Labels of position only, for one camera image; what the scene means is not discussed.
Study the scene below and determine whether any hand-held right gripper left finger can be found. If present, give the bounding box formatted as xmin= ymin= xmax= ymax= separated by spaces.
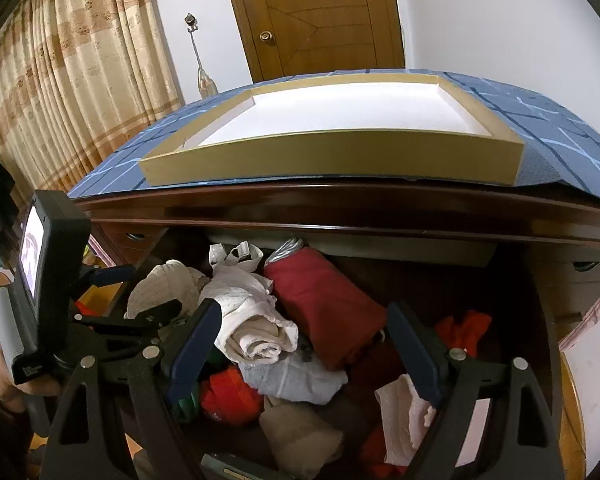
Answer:
xmin=32 ymin=297 xmax=224 ymax=480

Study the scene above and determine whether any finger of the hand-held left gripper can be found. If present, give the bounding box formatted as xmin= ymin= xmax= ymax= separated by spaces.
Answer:
xmin=69 ymin=299 xmax=184 ymax=356
xmin=69 ymin=264 xmax=137 ymax=307

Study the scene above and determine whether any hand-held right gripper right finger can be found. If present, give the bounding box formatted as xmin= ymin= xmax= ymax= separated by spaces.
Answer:
xmin=386 ymin=301 xmax=569 ymax=480

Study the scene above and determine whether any cream lace underwear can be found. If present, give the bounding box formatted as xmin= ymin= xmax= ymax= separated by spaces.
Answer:
xmin=124 ymin=259 xmax=211 ymax=322

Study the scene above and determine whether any green black underwear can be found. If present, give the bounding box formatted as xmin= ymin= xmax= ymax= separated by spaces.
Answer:
xmin=172 ymin=384 xmax=204 ymax=424

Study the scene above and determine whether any orange red underwear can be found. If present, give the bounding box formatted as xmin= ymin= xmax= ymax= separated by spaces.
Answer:
xmin=199 ymin=364 xmax=266 ymax=427

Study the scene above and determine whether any bright red underwear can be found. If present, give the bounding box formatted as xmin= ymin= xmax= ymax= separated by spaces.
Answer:
xmin=434 ymin=309 xmax=494 ymax=357

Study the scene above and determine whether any pink white underwear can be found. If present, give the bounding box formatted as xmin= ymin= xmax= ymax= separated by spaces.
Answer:
xmin=374 ymin=373 xmax=439 ymax=467

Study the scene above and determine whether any white dotted underwear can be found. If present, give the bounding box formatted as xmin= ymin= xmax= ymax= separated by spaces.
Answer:
xmin=200 ymin=260 xmax=301 ymax=364

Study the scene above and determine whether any wooden drawer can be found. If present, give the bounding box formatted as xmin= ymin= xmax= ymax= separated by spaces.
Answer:
xmin=125 ymin=230 xmax=562 ymax=480

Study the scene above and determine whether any pale grey underwear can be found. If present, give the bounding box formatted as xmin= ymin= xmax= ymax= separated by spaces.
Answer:
xmin=237 ymin=349 xmax=349 ymax=406

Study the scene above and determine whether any white underwear dark trim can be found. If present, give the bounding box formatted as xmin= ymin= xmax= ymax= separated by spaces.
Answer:
xmin=208 ymin=241 xmax=266 ymax=271

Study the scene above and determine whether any dark red underwear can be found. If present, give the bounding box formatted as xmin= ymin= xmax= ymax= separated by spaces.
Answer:
xmin=263 ymin=247 xmax=389 ymax=372

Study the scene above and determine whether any silver grey underwear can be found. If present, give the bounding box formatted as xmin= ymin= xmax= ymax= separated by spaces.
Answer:
xmin=264 ymin=237 xmax=306 ymax=266

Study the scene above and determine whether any beige waffle underwear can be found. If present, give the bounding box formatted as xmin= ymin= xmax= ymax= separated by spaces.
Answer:
xmin=258 ymin=394 xmax=345 ymax=479

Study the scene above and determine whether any cardboard tray box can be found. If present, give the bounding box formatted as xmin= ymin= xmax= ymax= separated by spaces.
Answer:
xmin=137 ymin=73 xmax=526 ymax=189

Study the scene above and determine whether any person's left hand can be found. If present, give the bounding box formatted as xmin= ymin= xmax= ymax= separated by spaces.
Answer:
xmin=0 ymin=344 xmax=64 ymax=414

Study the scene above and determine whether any dark green flat box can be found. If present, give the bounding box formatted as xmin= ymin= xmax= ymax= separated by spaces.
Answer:
xmin=200 ymin=452 xmax=287 ymax=480

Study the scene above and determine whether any dark wooden dresser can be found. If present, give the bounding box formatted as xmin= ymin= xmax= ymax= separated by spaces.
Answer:
xmin=72 ymin=180 xmax=600 ymax=342

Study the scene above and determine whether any pink quilted cover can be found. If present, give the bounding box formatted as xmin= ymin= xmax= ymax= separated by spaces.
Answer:
xmin=557 ymin=285 xmax=600 ymax=354

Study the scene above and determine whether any beige patterned curtain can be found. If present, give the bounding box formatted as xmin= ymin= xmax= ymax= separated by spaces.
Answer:
xmin=0 ymin=0 xmax=184 ymax=196

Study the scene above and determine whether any slim tripod stand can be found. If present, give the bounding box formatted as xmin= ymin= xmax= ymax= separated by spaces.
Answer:
xmin=183 ymin=12 xmax=219 ymax=99

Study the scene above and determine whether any blue checked tablecloth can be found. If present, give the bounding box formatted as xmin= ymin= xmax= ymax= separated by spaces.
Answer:
xmin=67 ymin=66 xmax=600 ymax=206

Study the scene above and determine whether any brown wooden door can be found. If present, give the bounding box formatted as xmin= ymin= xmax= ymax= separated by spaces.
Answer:
xmin=221 ymin=0 xmax=406 ymax=83

